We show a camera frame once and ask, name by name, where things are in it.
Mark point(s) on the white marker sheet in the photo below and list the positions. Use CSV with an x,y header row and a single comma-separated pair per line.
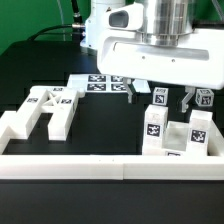
x,y
96,83

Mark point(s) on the white U-shaped fence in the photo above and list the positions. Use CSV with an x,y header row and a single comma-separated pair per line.
x,y
102,167

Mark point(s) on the white chair seat part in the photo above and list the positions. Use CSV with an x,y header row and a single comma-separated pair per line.
x,y
175,140

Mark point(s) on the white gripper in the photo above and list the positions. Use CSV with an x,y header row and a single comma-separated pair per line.
x,y
162,42

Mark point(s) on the white chair back frame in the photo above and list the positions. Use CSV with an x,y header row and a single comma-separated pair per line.
x,y
59,102

